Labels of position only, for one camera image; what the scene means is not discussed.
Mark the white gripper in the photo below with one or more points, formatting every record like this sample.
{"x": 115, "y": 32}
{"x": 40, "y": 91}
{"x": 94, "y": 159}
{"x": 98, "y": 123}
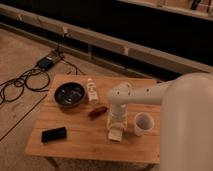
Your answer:
{"x": 117, "y": 117}

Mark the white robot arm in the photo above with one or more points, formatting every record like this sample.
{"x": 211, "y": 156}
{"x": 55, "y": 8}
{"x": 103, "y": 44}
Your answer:
{"x": 186, "y": 119}

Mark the dark ceramic bowl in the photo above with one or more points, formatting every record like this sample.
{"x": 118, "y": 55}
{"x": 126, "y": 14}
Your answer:
{"x": 69, "y": 94}

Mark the white plastic cup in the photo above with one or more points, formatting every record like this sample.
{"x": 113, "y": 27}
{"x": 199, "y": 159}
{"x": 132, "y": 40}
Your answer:
{"x": 143, "y": 122}

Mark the brown sausage-shaped object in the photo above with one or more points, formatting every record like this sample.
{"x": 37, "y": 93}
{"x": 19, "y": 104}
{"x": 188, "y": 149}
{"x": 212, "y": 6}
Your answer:
{"x": 98, "y": 111}

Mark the wooden table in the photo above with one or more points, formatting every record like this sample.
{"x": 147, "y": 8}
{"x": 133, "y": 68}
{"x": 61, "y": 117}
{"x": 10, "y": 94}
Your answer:
{"x": 86, "y": 138}

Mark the small white bottle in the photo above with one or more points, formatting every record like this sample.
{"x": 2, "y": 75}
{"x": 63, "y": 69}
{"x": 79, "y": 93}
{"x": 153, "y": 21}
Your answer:
{"x": 92, "y": 92}

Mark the black rectangular remote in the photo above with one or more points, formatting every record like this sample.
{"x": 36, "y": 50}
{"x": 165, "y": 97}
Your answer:
{"x": 53, "y": 134}

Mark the long wooden beam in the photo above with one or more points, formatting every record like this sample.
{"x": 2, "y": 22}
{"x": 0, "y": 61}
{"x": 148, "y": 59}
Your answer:
{"x": 148, "y": 55}

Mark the black power adapter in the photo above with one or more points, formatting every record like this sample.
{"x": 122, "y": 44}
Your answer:
{"x": 45, "y": 63}

